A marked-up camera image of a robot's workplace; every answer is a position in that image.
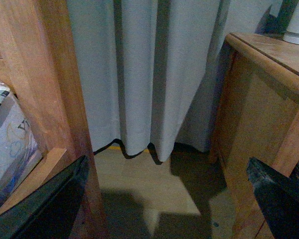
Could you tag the wooden bed frame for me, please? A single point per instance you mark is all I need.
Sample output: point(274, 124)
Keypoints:
point(36, 45)

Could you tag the patterned bed sheet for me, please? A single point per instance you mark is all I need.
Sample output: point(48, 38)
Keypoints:
point(19, 152)

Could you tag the wooden nightstand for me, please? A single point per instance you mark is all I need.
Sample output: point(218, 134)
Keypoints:
point(257, 116)

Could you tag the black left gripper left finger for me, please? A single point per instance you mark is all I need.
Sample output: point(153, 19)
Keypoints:
point(50, 211)

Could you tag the grey-green fabric curtain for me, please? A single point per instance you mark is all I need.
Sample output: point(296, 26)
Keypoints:
point(151, 70)

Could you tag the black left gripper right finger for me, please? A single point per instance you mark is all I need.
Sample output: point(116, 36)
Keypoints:
point(277, 197)

